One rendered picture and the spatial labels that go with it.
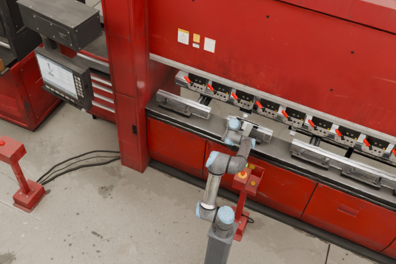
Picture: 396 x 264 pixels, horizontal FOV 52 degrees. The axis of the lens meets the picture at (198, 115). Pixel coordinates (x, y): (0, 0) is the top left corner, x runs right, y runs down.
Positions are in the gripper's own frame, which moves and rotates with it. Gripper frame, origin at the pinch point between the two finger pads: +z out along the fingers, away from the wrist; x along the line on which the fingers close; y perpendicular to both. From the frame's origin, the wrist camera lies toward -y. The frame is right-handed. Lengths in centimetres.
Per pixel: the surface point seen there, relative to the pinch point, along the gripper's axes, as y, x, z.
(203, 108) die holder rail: 5.8, 35.9, 10.0
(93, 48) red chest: 24, 161, 24
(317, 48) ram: 64, -38, -63
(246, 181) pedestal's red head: -36.7, -20.4, -1.5
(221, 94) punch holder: 20.5, 20.8, -12.3
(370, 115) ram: 40, -85, -33
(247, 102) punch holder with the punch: 21.2, -0.8, -13.0
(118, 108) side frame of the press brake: -20, 105, 3
